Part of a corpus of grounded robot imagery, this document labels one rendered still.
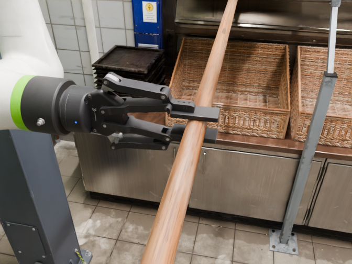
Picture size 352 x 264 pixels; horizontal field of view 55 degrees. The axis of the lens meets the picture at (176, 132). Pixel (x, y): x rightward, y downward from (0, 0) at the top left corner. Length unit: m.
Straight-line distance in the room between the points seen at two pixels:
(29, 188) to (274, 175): 1.05
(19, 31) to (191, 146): 0.39
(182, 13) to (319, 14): 0.68
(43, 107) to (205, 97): 0.25
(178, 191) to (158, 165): 1.33
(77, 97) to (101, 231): 1.46
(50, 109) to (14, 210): 0.91
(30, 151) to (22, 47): 0.60
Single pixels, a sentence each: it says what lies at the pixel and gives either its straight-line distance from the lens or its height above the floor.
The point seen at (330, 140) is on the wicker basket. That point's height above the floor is 0.61.
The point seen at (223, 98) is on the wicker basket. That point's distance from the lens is 1.84.
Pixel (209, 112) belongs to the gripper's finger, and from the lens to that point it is 0.50.
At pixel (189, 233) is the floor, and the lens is 1.88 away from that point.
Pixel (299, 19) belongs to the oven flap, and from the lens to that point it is 1.86.
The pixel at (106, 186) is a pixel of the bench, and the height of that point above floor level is 0.16.
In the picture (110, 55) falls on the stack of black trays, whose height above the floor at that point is 0.80.
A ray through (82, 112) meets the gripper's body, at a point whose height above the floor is 1.21.
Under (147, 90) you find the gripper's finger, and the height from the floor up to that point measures 1.25.
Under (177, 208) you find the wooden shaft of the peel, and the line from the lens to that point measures 0.36.
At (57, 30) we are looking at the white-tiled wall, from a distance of 2.20.
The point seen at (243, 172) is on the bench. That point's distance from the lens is 1.64.
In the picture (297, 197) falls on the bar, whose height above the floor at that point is 0.35.
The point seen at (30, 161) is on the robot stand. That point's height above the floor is 0.74.
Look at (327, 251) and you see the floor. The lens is 1.97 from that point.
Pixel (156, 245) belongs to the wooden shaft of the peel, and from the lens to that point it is 0.33.
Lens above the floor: 1.47
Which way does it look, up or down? 35 degrees down
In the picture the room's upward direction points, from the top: straight up
